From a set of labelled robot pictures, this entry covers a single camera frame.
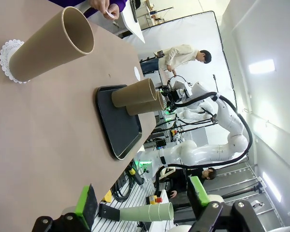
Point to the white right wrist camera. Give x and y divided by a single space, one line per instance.
183 88

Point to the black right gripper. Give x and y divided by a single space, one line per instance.
176 97

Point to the tall beige cup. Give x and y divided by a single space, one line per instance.
145 109
133 94
50 43

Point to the person in purple jacket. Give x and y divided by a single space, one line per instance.
122 3

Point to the white backdrop screen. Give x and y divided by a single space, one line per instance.
195 31

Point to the pale green tube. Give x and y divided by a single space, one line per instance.
145 212

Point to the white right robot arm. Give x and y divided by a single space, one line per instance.
207 152

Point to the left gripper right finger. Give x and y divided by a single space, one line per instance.
198 193

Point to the person's left hand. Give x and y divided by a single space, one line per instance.
114 11

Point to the person's right hand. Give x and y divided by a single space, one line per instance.
100 4

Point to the black bracket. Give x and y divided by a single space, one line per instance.
108 212

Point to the black plastic tray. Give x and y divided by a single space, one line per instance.
118 130

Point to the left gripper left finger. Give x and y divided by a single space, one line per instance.
87 207

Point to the white doily coaster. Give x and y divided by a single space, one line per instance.
4 55
108 14
137 72

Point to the white rounded table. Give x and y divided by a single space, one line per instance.
133 26

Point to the yellow red emergency stop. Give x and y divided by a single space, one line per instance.
157 199

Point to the person in beige jacket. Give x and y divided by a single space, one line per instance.
178 55

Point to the person in black clothes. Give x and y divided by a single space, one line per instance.
183 183

